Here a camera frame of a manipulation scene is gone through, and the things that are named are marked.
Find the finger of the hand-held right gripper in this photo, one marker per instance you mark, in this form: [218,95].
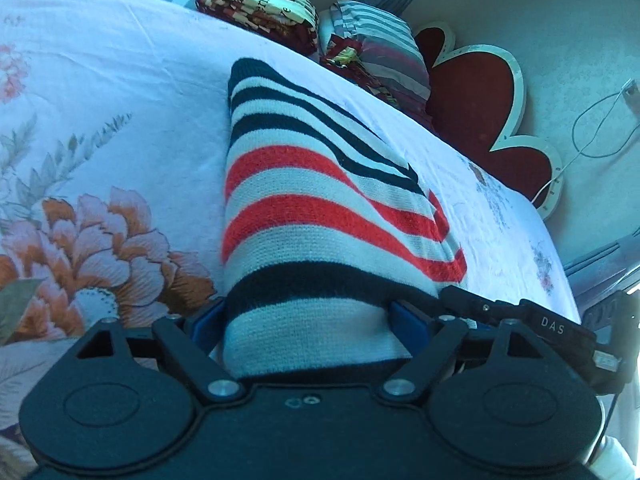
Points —
[475,305]

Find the floral bed sheet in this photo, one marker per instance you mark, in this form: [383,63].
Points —
[125,85]

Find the red heart-shaped headboard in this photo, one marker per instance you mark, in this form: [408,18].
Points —
[475,105]

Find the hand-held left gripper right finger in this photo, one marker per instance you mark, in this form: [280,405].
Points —
[404,326]

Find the grey striped pillow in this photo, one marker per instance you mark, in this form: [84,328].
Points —
[385,45]

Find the dark bedside furniture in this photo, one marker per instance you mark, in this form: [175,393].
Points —
[607,270]

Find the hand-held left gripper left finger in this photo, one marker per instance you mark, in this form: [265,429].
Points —
[205,326]

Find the patterned red pillow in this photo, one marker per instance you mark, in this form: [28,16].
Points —
[265,10]

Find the striped knit sweater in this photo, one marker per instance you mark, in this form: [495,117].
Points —
[310,220]

